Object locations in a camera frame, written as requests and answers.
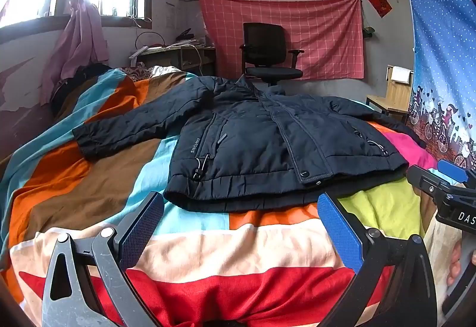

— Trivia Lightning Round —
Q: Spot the thin wire hoop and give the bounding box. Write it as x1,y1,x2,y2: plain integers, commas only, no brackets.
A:
134,31,164,49

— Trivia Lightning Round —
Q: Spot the person's right hand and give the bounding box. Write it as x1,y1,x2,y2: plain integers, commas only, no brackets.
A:
446,241,476,287

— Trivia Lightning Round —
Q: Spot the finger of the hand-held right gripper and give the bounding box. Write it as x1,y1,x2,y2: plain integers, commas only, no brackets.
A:
406,164,452,201
437,159,468,183

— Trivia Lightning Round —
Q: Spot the dark navy padded jacket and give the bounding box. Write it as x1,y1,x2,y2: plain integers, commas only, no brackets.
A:
72,75,426,214

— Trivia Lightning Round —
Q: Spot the red checked wall cloth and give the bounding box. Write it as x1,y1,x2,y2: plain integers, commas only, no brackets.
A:
198,0,365,80

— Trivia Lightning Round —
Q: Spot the red paper wall decoration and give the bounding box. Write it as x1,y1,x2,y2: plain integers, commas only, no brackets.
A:
367,0,393,18

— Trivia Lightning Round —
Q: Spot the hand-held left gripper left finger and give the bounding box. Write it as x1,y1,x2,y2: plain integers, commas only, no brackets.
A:
42,191,165,327

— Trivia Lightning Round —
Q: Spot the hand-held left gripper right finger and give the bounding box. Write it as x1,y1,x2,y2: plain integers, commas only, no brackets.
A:
317,192,437,327

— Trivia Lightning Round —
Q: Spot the pink curtain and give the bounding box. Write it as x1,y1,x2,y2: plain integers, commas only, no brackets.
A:
39,0,110,104

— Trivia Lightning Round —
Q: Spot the white cable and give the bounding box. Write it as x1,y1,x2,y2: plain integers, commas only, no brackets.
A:
167,43,203,75

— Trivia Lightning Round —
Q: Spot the wooden desk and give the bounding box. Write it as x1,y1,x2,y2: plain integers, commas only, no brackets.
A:
130,45,216,76

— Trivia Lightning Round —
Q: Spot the floral patterned quilt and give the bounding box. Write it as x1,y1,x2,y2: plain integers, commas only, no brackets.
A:
119,65,187,81

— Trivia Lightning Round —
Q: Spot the colourful striped bed blanket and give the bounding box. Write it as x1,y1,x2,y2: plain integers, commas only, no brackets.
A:
0,68,439,327

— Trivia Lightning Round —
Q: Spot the wooden chair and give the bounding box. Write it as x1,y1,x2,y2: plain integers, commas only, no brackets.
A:
365,65,414,123

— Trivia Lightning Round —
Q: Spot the blue printed curtain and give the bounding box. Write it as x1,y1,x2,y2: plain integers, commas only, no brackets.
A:
400,0,476,170

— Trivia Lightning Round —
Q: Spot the white cloth on chair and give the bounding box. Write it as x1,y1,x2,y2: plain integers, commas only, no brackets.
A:
391,67,412,84

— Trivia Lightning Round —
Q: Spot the dark clothing pile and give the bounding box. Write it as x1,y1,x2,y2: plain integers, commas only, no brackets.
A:
50,64,112,115

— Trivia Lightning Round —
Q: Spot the black office chair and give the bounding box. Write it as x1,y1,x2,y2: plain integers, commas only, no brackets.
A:
240,23,305,87

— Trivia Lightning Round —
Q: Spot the white folding stand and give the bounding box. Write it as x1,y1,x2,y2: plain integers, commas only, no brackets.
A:
129,46,148,66

